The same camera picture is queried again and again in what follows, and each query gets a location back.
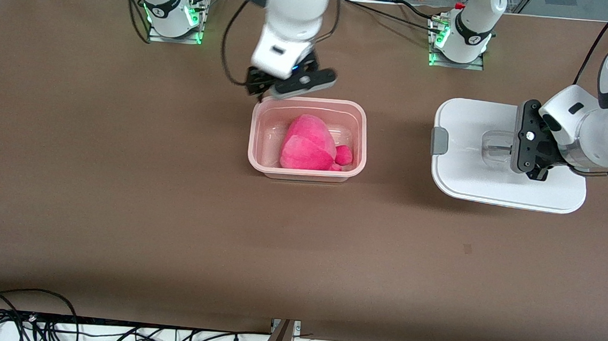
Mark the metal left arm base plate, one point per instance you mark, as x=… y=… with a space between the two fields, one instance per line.
x=477 y=66

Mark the small brown tape patch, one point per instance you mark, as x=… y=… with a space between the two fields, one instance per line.
x=468 y=249

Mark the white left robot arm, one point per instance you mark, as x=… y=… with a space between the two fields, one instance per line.
x=606 y=133

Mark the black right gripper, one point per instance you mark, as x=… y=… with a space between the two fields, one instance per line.
x=257 y=80

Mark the white box lid grey clips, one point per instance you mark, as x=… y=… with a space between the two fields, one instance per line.
x=475 y=177

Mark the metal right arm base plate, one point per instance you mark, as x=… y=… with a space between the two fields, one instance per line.
x=155 y=36

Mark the red connector cap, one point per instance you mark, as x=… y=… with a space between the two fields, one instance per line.
x=459 y=6

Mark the translucent pink plastic box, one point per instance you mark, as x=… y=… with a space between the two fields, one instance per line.
x=266 y=136

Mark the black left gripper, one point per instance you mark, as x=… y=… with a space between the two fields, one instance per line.
x=550 y=154

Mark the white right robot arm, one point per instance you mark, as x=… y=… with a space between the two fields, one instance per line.
x=294 y=9

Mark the small metal corner bracket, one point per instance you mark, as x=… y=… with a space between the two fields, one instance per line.
x=298 y=326

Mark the brown table cover sheet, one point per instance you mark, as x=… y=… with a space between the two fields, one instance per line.
x=299 y=245

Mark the pink plush toy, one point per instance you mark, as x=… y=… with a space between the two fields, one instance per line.
x=308 y=144

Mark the black left camera mount bracket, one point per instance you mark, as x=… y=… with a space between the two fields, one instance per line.
x=527 y=135

